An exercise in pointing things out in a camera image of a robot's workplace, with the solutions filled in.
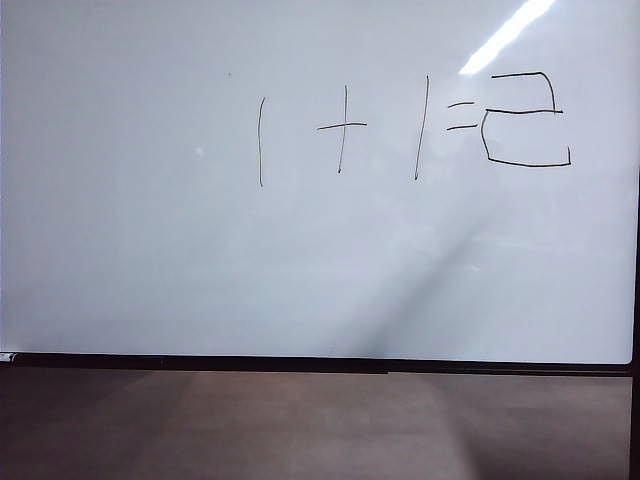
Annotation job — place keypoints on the white whiteboard panel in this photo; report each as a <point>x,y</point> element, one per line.
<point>150,225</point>

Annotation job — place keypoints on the white rail end cap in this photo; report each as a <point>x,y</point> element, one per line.
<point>7,357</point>

